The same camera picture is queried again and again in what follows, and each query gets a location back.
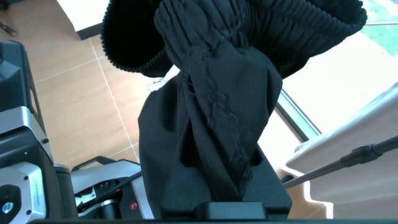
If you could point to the black shorts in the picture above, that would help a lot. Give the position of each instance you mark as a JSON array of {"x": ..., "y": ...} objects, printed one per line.
[{"x": 224, "y": 93}]

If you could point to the black clothes rack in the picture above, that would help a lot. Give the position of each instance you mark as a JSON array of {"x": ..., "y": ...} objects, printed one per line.
[{"x": 360, "y": 155}]

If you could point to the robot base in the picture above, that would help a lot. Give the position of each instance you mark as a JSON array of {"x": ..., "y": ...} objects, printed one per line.
[{"x": 25, "y": 124}]

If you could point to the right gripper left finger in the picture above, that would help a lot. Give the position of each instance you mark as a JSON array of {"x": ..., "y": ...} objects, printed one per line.
[{"x": 183, "y": 193}]

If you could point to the window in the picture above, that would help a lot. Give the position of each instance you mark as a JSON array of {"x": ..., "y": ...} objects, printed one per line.
[{"x": 297, "y": 116}]

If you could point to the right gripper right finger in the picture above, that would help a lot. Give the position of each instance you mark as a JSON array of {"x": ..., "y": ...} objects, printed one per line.
[{"x": 270, "y": 193}]

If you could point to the beige curtain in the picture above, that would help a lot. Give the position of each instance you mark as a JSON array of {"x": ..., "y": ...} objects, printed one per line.
[{"x": 367, "y": 199}]

